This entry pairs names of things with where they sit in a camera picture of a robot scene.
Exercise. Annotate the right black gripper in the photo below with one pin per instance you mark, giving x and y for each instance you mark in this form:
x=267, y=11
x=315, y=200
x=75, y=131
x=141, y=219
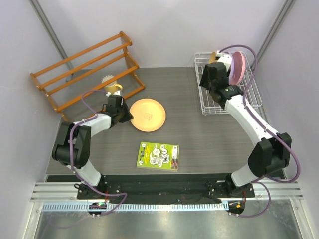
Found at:
x=204, y=81

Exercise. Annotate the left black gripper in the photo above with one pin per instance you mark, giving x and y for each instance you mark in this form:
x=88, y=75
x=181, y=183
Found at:
x=128, y=116

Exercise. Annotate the orange plate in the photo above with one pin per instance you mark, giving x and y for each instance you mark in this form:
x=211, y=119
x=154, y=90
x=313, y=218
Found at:
x=214, y=57
x=148, y=115

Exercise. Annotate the pink plate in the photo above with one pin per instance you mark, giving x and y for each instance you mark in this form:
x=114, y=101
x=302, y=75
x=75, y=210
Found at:
x=238, y=66

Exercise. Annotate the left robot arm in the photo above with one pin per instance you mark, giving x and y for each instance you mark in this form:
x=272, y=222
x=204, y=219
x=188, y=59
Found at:
x=73, y=142

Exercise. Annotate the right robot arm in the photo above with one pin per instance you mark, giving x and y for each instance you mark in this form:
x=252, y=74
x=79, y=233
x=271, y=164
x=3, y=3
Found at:
x=271, y=149

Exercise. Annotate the orange wooden shelf rack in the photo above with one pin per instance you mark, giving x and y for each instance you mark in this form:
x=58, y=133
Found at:
x=87, y=69

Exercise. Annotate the yellow mug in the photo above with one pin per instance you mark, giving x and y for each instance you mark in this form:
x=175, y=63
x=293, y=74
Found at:
x=113, y=86

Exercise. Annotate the green book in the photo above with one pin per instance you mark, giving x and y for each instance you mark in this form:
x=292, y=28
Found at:
x=158, y=156

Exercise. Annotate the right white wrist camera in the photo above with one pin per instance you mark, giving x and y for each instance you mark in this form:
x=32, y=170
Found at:
x=225, y=58

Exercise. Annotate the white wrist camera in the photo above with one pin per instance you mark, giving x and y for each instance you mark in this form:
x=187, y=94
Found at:
x=117, y=93
x=225, y=58

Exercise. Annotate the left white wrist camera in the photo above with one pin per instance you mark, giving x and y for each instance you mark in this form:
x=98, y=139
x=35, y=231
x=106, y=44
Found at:
x=117, y=93

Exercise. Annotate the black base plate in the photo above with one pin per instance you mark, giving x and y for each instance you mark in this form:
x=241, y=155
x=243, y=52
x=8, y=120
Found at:
x=163, y=189

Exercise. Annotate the aluminium rail frame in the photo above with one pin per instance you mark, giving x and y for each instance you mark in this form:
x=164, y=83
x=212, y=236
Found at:
x=58, y=194

